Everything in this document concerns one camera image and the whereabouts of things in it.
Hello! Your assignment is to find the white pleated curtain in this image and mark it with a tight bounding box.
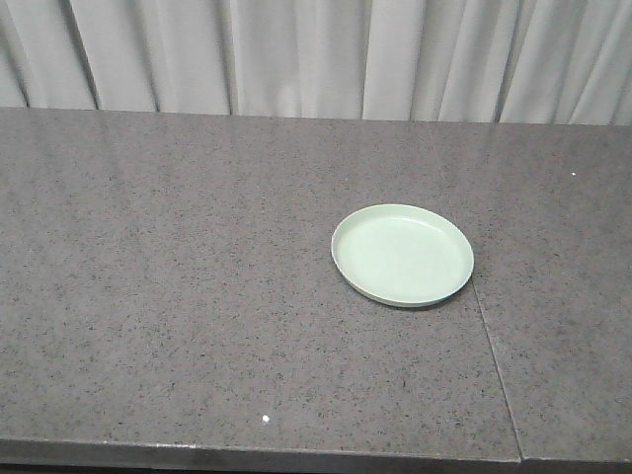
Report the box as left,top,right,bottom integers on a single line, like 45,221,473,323
1,1,631,125

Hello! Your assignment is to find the light green round plate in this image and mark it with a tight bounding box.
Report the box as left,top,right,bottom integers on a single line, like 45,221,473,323
331,203,474,308

